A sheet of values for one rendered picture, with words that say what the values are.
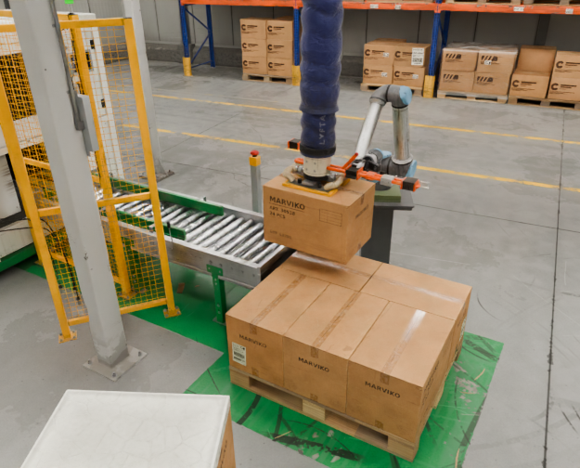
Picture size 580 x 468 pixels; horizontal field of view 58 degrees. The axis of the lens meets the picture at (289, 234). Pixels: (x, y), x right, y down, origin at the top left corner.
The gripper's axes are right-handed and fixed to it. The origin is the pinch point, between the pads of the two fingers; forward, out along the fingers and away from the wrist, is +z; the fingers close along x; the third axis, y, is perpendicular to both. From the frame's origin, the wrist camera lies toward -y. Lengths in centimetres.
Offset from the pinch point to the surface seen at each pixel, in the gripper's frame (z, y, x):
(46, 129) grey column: 108, 130, 38
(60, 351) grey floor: 112, 169, -124
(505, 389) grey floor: 0, -106, -124
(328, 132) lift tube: 4.7, 18.3, 23.8
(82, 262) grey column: 108, 127, -42
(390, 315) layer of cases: 33, -38, -70
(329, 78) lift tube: 7, 17, 55
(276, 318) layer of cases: 67, 19, -70
